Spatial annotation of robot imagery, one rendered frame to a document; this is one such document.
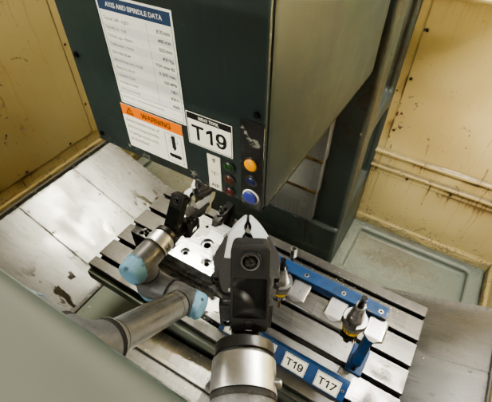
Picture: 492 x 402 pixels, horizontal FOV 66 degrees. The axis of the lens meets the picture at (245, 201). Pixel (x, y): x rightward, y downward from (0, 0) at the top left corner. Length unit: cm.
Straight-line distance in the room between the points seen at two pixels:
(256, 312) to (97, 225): 161
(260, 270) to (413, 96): 132
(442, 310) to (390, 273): 36
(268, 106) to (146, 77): 24
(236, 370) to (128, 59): 54
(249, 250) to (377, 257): 164
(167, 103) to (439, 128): 123
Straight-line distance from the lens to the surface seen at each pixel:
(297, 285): 111
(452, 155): 177
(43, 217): 204
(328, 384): 130
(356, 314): 103
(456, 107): 166
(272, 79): 57
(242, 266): 43
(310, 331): 140
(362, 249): 205
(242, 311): 47
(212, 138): 69
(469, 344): 165
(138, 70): 73
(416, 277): 204
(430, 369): 159
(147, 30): 68
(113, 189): 212
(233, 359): 45
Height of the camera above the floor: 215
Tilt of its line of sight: 46 degrees down
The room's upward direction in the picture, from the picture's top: straight up
